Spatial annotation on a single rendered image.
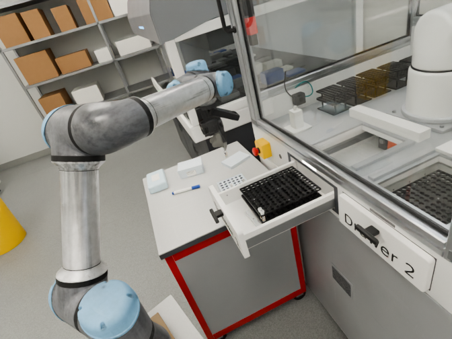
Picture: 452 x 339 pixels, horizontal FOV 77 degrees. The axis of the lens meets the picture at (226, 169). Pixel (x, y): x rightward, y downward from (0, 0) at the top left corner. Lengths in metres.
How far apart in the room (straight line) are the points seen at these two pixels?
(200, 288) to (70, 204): 0.76
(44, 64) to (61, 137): 3.92
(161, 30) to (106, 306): 1.22
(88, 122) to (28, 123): 4.72
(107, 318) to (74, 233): 0.21
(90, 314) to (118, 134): 0.38
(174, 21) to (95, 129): 1.01
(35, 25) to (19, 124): 1.60
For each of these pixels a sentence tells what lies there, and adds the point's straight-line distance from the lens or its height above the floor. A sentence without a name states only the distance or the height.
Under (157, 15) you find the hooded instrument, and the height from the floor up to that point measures 1.48.
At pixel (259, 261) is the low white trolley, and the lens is 1.36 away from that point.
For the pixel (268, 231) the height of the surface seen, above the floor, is 0.87.
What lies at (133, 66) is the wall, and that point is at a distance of 4.95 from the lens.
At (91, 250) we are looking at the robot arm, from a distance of 0.78.
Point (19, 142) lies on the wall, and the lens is 5.50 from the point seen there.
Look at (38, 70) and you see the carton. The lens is 4.65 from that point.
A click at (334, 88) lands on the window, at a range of 0.80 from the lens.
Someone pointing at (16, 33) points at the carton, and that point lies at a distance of 4.64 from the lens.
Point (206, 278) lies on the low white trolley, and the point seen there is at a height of 0.52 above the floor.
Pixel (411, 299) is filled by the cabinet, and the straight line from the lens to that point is 0.95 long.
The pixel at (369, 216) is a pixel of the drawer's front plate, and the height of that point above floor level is 0.93.
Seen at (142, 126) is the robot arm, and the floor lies 1.31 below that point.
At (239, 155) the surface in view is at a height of 0.78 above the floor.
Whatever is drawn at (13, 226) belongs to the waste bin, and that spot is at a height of 0.17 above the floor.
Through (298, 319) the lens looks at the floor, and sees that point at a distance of 1.73.
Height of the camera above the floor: 1.51
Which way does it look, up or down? 31 degrees down
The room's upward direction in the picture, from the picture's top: 16 degrees counter-clockwise
